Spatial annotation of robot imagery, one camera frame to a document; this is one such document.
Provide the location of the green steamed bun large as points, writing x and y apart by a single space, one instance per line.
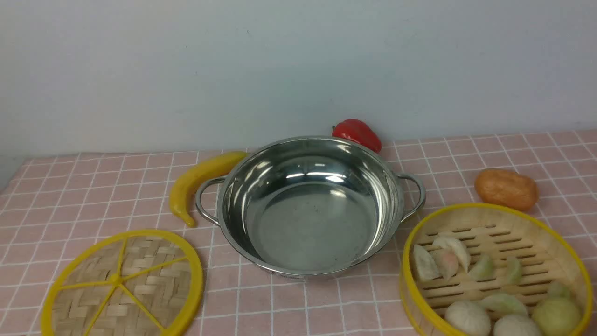
557 316

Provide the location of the pinkish white dumpling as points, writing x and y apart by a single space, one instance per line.
447 262

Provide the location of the orange brown toy potato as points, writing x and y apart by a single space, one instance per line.
507 188

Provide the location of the small green bun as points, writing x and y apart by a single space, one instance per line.
559 290

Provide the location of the yellow rimmed bamboo steamer basket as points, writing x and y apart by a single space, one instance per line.
501 232

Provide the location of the red toy bell pepper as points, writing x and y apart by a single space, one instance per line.
359 132

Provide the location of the green dumpling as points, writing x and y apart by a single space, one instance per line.
504 304
483 269
513 273

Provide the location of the woven bamboo steamer lid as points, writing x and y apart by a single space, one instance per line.
137 283

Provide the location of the white dumpling far left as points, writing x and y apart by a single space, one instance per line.
425 265

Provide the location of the green dumpling right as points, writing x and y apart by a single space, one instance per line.
513 273

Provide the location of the green dumpling middle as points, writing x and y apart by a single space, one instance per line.
483 269

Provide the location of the white dumpling top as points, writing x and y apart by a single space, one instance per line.
457 247

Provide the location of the stainless steel pot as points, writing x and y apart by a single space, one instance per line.
310 206

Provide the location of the green dumpling lower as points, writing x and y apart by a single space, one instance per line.
504 304

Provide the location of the white steamed bun left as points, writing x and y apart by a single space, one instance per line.
469 317

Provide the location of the white steamed bun middle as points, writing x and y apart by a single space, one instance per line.
516 325

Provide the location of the white steamed bun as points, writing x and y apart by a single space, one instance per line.
516 325
469 317

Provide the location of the yellow toy banana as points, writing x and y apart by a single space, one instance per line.
188 183

